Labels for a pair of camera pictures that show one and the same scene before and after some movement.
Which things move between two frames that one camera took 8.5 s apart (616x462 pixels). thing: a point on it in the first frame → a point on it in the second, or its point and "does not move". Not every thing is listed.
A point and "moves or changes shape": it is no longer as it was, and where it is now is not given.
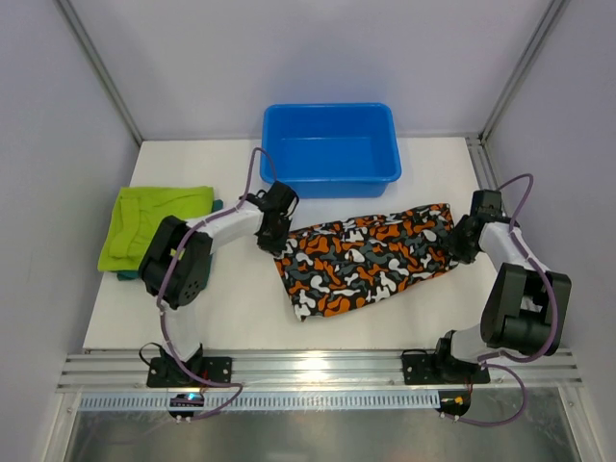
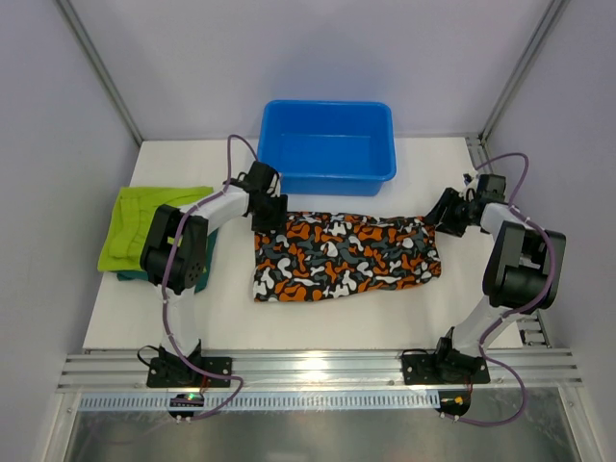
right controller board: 453,401 does not move
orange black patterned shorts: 331,266 moves or changes shape
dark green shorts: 135,274 does not move
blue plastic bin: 331,150 does not move
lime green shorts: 138,214 does not move
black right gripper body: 460,241 → 446,212
